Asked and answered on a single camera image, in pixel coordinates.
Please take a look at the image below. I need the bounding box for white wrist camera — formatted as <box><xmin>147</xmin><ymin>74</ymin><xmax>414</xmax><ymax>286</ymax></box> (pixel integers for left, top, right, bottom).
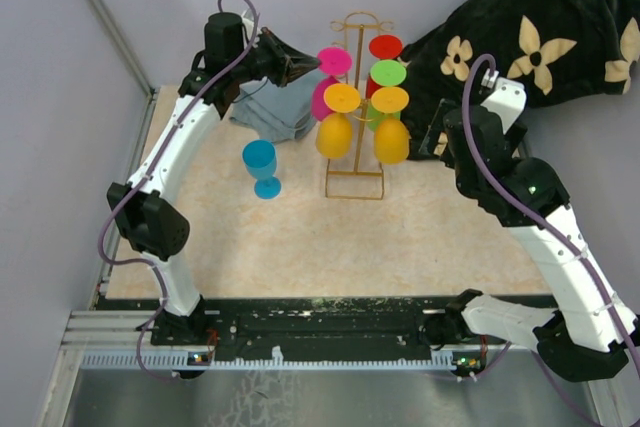
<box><xmin>481</xmin><ymin>69</ymin><xmax>527</xmax><ymax>133</ymax></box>
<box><xmin>241</xmin><ymin>8</ymin><xmax>259</xmax><ymax>36</ymax></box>

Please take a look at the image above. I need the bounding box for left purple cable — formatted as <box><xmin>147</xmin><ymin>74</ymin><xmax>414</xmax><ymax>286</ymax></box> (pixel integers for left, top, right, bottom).
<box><xmin>97</xmin><ymin>0</ymin><xmax>261</xmax><ymax>381</ymax></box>

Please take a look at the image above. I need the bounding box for orange plastic wine glass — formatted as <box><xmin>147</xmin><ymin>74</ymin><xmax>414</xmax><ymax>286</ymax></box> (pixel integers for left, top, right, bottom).
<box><xmin>371</xmin><ymin>87</ymin><xmax>410</xmax><ymax>164</ymax></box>
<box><xmin>315</xmin><ymin>83</ymin><xmax>361</xmax><ymax>159</ymax></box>

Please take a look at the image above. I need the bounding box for pink plastic wine glass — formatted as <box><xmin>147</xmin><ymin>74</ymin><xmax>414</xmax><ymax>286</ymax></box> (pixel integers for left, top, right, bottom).
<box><xmin>311</xmin><ymin>47</ymin><xmax>353</xmax><ymax>121</ymax></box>

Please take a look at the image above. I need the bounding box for white slotted cable duct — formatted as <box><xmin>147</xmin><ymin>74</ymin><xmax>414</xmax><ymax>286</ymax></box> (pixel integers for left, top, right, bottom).
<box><xmin>79</xmin><ymin>346</ymin><xmax>484</xmax><ymax>371</ymax></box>

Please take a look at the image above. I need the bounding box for grey folded cloth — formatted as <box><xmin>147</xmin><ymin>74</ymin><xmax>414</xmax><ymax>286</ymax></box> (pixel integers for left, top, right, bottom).
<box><xmin>230</xmin><ymin>71</ymin><xmax>325</xmax><ymax>143</ymax></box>

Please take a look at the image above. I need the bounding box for green plastic wine glass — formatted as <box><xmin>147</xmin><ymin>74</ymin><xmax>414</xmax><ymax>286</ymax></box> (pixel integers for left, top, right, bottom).
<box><xmin>366</xmin><ymin>59</ymin><xmax>409</xmax><ymax>132</ymax></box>

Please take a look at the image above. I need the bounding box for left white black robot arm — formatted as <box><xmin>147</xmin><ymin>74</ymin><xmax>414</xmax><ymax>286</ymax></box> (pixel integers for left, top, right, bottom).
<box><xmin>107</xmin><ymin>12</ymin><xmax>320</xmax><ymax>345</ymax></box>

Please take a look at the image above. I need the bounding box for purple cable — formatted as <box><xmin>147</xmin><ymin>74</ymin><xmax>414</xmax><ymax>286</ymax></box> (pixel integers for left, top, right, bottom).
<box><xmin>460</xmin><ymin>53</ymin><xmax>640</xmax><ymax>427</ymax></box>
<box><xmin>97</xmin><ymin>0</ymin><xmax>261</xmax><ymax>381</ymax></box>

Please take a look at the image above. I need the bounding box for black floral blanket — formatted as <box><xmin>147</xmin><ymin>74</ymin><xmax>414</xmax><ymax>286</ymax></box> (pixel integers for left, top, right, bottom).
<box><xmin>399</xmin><ymin>0</ymin><xmax>639</xmax><ymax>161</ymax></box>

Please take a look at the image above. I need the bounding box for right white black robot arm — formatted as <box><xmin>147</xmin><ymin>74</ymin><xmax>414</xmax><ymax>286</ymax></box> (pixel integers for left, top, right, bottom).
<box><xmin>421</xmin><ymin>78</ymin><xmax>639</xmax><ymax>382</ymax></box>

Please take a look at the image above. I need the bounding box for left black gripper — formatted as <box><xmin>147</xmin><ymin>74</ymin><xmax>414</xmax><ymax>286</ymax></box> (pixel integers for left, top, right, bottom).
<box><xmin>230</xmin><ymin>26</ymin><xmax>320</xmax><ymax>87</ymax></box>

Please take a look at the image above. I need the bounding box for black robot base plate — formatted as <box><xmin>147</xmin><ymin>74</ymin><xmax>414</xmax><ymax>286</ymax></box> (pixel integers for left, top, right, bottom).
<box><xmin>148</xmin><ymin>296</ymin><xmax>500</xmax><ymax>362</ymax></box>

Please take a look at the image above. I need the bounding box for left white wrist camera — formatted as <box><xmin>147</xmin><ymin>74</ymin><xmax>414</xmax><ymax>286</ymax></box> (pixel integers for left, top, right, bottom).
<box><xmin>241</xmin><ymin>8</ymin><xmax>259</xmax><ymax>36</ymax></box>

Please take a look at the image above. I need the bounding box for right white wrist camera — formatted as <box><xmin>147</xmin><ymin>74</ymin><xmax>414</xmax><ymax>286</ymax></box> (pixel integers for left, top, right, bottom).
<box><xmin>481</xmin><ymin>69</ymin><xmax>527</xmax><ymax>133</ymax></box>

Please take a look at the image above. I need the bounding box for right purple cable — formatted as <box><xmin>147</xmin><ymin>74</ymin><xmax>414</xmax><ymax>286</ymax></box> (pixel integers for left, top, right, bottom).
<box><xmin>460</xmin><ymin>53</ymin><xmax>640</xmax><ymax>427</ymax></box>

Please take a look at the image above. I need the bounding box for red plastic wine glass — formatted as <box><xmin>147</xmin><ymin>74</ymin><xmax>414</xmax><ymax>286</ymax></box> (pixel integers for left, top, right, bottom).
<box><xmin>365</xmin><ymin>34</ymin><xmax>403</xmax><ymax>98</ymax></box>

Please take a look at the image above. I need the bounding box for aluminium frame rail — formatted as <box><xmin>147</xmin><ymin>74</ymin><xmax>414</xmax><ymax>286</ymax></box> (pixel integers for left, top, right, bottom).
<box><xmin>54</xmin><ymin>0</ymin><xmax>154</xmax><ymax>96</ymax></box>

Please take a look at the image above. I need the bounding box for blue plastic wine glass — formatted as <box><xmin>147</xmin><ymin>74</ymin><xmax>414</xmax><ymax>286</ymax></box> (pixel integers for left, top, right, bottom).
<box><xmin>242</xmin><ymin>139</ymin><xmax>281</xmax><ymax>200</ymax></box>

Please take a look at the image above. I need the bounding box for gold wire glass rack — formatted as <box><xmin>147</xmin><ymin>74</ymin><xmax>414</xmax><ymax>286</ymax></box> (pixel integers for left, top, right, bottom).
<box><xmin>324</xmin><ymin>10</ymin><xmax>394</xmax><ymax>201</ymax></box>

